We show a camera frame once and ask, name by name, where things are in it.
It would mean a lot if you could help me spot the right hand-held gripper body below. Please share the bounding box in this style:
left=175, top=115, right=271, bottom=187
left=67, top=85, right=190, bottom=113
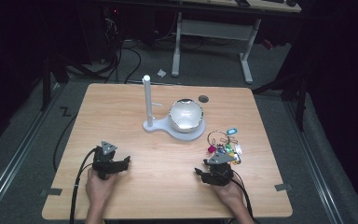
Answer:
left=200, top=151, right=237, bottom=188

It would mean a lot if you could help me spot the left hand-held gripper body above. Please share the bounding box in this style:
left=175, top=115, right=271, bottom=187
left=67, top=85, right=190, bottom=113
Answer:
left=91, top=140, right=121, bottom=180

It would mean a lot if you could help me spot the person's right hand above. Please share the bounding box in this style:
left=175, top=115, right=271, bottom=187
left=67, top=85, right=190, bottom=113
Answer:
left=213, top=174, right=247, bottom=207

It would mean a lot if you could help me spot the person's left hand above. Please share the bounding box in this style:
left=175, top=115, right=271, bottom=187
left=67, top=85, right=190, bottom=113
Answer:
left=85, top=168, right=119, bottom=207

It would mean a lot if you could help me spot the white silver bowl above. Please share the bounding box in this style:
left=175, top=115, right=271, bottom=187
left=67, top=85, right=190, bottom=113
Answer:
left=168, top=98, right=206, bottom=134

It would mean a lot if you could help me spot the grey tape strip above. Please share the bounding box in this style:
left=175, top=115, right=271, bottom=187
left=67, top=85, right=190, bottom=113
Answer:
left=39, top=188, right=63, bottom=197
left=274, top=183, right=294, bottom=192

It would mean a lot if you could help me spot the black tripod stand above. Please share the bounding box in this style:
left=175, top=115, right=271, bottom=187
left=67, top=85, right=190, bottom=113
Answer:
left=38, top=46, right=115, bottom=112
left=251, top=46, right=311, bottom=133

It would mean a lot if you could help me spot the black computer tower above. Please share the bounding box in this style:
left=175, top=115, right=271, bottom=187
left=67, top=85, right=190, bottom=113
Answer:
left=76, top=5, right=123, bottom=64

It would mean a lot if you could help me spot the white-legged desk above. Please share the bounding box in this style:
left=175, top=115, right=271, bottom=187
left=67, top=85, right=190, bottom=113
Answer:
left=170, top=0, right=303, bottom=85

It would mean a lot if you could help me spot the key ring with coloured tags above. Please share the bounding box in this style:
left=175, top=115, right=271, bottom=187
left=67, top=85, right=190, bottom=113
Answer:
left=206, top=125, right=243, bottom=166

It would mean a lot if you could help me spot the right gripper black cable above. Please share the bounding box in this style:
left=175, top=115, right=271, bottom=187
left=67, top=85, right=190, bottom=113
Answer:
left=229, top=178, right=257, bottom=224

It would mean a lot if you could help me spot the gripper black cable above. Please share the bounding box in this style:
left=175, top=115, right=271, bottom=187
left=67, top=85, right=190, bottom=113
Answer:
left=69, top=147, right=98, bottom=224
left=229, top=178, right=257, bottom=224

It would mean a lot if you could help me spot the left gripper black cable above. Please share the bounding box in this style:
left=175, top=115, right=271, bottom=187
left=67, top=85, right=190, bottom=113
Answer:
left=69, top=147, right=98, bottom=224

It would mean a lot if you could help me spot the white stand with post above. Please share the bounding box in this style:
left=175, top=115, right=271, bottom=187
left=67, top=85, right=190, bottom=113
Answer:
left=142, top=74, right=207, bottom=143

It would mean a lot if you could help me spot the black floor cable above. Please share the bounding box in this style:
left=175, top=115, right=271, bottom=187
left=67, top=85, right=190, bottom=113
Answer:
left=52, top=112, right=79, bottom=173

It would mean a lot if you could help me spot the metal floor rail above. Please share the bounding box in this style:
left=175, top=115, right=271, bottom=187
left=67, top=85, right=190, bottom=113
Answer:
left=283, top=99, right=345, bottom=224
left=0, top=82, right=66, bottom=218

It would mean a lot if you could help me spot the black cable bundle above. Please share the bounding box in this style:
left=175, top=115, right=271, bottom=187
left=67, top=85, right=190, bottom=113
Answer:
left=103, top=38, right=143, bottom=85

